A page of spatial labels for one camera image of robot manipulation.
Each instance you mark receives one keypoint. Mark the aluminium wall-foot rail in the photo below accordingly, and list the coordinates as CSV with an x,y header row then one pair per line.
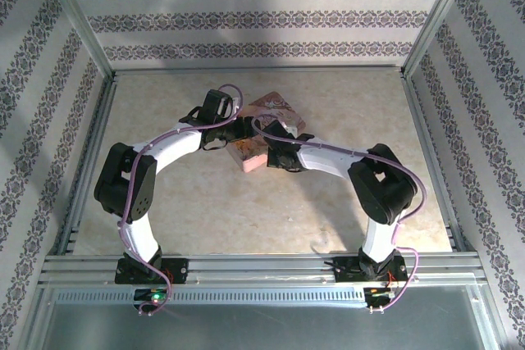
x,y
254,70

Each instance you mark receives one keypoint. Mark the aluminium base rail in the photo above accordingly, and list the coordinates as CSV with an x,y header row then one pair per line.
x,y
262,268

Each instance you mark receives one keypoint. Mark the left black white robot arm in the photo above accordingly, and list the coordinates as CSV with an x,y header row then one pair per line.
x,y
123,182

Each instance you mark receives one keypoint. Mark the pink illustrated tin box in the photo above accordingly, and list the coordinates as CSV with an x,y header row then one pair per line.
x,y
279,111

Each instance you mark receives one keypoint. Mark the aluminium corner post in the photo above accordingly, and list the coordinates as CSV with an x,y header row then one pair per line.
x,y
439,14
78,10

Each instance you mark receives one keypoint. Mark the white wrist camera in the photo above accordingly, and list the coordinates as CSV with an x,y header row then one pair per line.
x,y
229,105
292,129

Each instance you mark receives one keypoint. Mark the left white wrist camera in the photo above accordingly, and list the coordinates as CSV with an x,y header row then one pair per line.
x,y
229,105

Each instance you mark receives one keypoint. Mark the aluminium side rail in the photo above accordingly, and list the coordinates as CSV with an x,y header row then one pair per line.
x,y
92,128
426,120

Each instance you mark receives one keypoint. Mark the grey metal sheet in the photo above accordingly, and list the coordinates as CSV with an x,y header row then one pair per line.
x,y
262,325

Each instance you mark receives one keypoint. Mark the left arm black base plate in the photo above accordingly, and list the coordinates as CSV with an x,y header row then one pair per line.
x,y
180,270

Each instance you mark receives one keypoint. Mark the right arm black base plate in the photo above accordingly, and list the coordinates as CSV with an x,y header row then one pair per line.
x,y
346,270

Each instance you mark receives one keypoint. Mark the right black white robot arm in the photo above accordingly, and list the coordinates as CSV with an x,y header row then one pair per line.
x,y
381,186

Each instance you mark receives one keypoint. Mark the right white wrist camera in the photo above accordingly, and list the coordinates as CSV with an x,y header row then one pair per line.
x,y
292,129

